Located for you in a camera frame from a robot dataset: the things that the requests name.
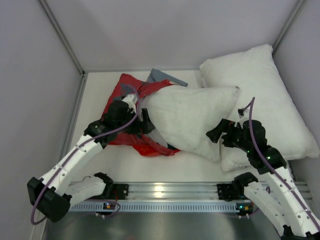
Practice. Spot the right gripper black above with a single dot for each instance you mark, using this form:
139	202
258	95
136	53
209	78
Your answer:
225	135

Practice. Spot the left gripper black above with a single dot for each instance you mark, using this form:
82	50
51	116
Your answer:
144	122

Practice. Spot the red pillowcase with grey print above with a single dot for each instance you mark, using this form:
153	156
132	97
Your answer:
132	135

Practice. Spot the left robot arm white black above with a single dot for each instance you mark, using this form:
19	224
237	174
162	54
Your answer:
52	194

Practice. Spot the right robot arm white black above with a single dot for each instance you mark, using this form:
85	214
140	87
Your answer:
287	210

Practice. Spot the blue grey pillowcase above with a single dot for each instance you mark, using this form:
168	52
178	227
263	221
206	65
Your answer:
158	76

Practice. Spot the white bare pillow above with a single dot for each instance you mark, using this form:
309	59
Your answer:
258	79

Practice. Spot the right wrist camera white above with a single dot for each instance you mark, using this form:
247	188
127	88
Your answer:
243	113

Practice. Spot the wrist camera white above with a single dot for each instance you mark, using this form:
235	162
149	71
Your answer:
131	100
243	113

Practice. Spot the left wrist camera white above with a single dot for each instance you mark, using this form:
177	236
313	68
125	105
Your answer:
131	100

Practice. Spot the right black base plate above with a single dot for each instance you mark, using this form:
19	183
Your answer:
230	192

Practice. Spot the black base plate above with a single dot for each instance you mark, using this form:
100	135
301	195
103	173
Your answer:
230	192
120	191

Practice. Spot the aluminium mounting rail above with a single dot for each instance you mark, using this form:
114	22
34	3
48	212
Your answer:
171	191

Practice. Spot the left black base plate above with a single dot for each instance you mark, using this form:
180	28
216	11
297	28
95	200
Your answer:
120	191

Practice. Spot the white slotted cable duct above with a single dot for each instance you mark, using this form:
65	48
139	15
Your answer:
166	207

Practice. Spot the left aluminium corner post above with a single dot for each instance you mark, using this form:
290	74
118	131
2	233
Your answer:
61	35

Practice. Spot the aluminium corner post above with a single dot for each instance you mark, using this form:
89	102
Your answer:
298	7
61	35

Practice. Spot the right aluminium corner post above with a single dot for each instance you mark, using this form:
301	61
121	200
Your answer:
298	7

